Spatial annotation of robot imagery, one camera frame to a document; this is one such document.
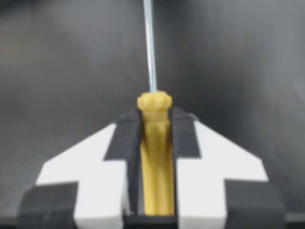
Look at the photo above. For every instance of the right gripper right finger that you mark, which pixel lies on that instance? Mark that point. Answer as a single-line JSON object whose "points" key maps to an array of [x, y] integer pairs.
{"points": [[214, 167]]}

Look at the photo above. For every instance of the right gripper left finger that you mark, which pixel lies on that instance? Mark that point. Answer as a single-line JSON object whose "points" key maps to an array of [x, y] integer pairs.
{"points": [[95, 167]]}

